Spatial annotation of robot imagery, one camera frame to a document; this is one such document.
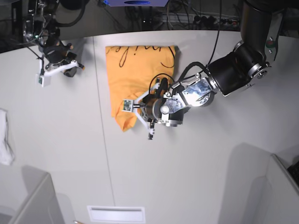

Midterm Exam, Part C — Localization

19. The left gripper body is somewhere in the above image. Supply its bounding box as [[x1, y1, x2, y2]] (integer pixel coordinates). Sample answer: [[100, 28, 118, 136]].
[[141, 78, 169, 124]]

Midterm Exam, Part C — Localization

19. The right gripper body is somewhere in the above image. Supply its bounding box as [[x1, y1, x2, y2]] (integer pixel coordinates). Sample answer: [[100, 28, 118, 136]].
[[38, 43, 79, 72]]

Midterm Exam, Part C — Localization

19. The yellow T-shirt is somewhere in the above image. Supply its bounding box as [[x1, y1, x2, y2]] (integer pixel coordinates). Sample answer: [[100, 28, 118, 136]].
[[105, 45, 176, 132]]

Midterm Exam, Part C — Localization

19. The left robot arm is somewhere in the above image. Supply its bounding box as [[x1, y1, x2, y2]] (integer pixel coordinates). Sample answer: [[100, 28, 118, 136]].
[[138, 0, 299, 129]]

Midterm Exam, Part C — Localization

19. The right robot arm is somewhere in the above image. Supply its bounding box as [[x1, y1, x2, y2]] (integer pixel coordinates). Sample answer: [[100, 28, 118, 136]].
[[23, 0, 86, 78]]

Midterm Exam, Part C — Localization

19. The blue grey device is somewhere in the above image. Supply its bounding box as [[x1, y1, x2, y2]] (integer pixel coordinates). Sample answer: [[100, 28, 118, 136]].
[[103, 0, 168, 7]]

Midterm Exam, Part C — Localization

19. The white cloth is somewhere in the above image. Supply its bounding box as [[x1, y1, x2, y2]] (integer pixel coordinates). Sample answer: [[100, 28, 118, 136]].
[[0, 109, 14, 166]]

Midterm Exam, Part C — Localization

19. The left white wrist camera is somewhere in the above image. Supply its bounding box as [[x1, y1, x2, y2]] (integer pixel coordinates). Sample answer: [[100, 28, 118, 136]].
[[122, 99, 134, 112]]

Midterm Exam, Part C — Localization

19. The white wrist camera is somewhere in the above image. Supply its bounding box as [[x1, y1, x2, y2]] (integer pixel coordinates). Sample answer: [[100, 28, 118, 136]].
[[122, 99, 134, 112], [36, 74, 51, 87]]

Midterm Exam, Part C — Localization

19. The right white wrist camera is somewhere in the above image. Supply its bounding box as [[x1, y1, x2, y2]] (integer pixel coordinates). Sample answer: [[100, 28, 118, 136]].
[[36, 74, 51, 87]]

